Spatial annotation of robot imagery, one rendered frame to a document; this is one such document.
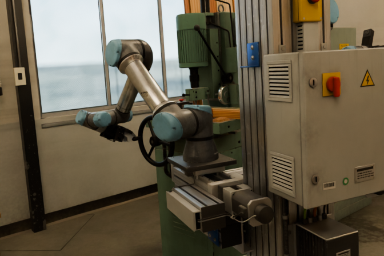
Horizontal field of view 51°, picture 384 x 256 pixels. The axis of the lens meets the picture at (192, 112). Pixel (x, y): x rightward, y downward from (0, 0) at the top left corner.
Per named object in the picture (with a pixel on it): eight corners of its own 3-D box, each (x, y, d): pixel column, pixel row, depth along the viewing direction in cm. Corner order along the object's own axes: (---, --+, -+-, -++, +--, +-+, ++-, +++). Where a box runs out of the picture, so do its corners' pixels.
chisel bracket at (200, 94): (186, 103, 241) (184, 89, 240) (201, 100, 251) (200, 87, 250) (194, 103, 236) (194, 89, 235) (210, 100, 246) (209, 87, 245)
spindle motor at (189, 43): (172, 68, 239) (169, 15, 236) (192, 67, 252) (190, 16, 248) (194, 67, 227) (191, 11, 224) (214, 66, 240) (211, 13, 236)
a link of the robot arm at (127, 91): (152, 34, 188) (120, 112, 213) (134, 34, 180) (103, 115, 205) (167, 48, 182) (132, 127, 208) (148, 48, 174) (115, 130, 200)
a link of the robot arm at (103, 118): (116, 108, 197) (104, 110, 204) (97, 112, 189) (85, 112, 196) (119, 124, 197) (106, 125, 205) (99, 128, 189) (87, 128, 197)
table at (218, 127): (134, 130, 245) (132, 120, 244) (170, 122, 267) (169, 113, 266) (208, 138, 203) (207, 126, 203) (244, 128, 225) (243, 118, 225)
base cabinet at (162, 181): (161, 257, 257) (153, 148, 249) (218, 227, 299) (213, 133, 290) (215, 280, 226) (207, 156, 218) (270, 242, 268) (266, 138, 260)
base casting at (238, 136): (154, 148, 249) (152, 134, 248) (214, 133, 290) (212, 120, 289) (208, 156, 218) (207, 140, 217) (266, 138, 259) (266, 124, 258)
